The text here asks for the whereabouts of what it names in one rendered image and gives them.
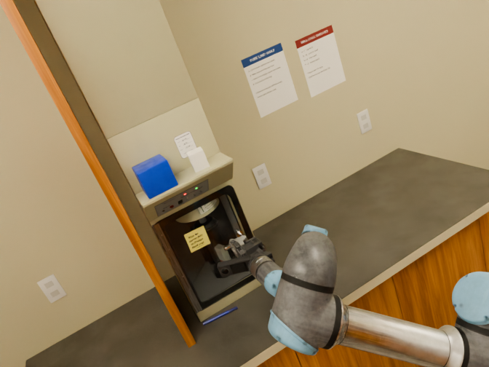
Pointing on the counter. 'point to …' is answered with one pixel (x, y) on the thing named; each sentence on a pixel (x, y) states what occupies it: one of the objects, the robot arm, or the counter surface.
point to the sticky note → (197, 239)
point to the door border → (177, 267)
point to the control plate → (182, 197)
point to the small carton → (198, 159)
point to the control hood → (185, 181)
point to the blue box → (155, 175)
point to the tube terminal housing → (120, 145)
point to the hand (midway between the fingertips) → (231, 245)
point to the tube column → (119, 58)
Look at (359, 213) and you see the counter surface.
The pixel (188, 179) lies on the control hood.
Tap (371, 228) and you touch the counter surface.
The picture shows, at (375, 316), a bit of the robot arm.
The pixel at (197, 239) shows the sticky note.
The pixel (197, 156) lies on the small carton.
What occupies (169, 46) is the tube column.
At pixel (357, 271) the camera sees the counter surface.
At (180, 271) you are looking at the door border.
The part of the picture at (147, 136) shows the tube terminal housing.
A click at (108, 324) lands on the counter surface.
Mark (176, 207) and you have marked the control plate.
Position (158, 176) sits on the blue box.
